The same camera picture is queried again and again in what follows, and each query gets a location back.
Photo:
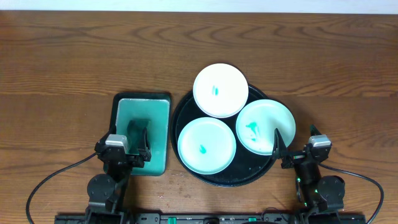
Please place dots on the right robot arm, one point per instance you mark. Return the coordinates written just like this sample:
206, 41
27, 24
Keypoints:
320, 194

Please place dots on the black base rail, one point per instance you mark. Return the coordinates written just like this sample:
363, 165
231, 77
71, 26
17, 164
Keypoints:
155, 218

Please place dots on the green sponge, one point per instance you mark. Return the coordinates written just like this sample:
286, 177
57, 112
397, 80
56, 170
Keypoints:
134, 130

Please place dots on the white plate top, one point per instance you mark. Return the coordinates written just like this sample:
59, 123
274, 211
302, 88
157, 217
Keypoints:
220, 90

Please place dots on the black round tray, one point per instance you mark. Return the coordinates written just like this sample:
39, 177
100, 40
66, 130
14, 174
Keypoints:
244, 168

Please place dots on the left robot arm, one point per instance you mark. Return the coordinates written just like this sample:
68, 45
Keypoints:
106, 191

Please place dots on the pale green plate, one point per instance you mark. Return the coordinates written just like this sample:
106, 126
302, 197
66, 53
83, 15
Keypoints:
257, 121
206, 146

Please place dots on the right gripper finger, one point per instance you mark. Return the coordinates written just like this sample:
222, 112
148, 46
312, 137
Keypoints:
314, 131
279, 149

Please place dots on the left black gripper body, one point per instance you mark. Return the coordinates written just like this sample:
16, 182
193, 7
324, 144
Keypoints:
125, 156

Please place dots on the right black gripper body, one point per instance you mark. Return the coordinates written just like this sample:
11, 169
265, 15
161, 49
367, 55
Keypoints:
297, 157

